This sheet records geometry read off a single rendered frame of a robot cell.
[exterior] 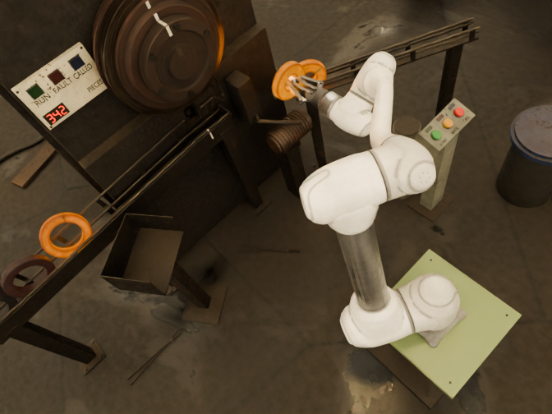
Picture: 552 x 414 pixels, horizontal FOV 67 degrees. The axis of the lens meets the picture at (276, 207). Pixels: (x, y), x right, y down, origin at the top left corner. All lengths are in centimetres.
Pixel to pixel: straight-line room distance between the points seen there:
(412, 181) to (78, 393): 194
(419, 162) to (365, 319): 60
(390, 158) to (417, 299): 58
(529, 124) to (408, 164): 123
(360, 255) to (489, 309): 71
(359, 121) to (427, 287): 60
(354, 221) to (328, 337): 110
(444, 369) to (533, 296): 71
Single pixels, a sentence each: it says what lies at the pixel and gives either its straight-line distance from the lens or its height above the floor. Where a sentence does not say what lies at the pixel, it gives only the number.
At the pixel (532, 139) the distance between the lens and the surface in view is 210.
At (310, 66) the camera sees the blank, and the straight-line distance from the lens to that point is 189.
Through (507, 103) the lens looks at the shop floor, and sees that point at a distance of 283.
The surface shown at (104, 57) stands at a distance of 148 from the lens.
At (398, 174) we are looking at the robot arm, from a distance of 98.
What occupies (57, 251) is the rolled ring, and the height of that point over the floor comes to 69.
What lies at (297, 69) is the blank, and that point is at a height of 86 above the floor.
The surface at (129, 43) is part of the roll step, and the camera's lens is 147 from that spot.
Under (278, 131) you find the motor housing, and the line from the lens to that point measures 198.
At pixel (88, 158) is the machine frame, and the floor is 87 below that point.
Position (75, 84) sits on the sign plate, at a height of 114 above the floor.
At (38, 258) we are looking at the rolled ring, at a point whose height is 74.
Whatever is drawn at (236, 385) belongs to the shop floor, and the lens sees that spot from 209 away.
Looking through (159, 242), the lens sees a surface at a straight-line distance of 174.
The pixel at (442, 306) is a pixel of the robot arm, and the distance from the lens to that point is 143.
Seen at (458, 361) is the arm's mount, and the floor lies 38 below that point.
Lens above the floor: 198
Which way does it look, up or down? 57 degrees down
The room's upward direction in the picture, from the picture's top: 21 degrees counter-clockwise
